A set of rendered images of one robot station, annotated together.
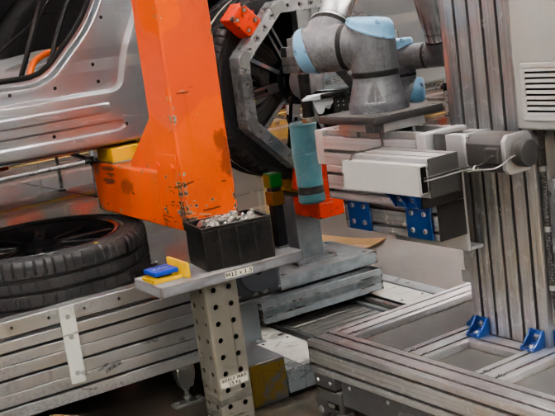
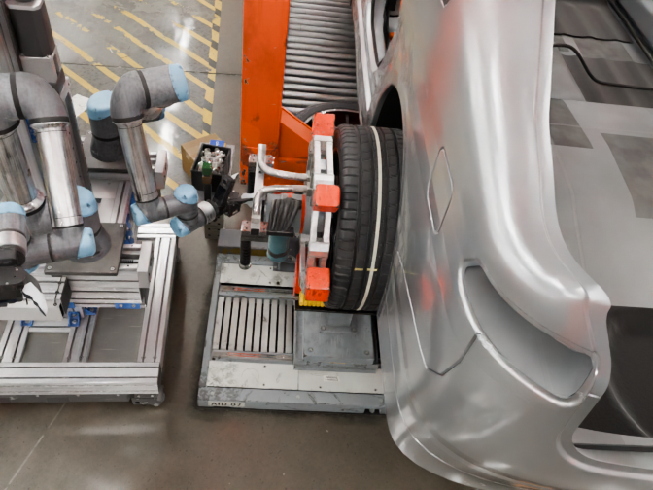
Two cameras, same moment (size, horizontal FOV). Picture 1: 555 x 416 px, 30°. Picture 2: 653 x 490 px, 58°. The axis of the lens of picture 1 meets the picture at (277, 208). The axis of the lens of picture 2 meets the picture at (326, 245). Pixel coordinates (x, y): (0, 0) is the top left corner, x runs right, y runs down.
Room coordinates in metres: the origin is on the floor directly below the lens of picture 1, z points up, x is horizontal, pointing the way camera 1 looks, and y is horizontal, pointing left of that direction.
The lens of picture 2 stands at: (4.00, -1.55, 2.36)
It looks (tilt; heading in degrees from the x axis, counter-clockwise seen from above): 47 degrees down; 111
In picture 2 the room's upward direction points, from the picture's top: 11 degrees clockwise
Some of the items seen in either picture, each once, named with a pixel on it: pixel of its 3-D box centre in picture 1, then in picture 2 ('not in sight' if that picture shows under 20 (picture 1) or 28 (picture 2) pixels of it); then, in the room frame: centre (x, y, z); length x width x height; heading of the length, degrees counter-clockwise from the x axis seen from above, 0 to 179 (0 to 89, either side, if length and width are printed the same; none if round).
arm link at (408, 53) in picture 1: (406, 56); (182, 202); (3.03, -0.43, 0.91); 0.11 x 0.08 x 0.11; 58
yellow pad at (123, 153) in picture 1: (123, 151); not in sight; (3.37, 0.48, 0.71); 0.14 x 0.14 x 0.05; 30
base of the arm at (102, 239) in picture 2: not in sight; (84, 235); (2.85, -0.70, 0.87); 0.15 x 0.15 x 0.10
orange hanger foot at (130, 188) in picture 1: (144, 158); (335, 151); (3.22, 0.39, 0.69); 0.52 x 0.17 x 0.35; 30
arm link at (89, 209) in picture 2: not in sight; (75, 210); (2.84, -0.70, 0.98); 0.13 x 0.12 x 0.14; 47
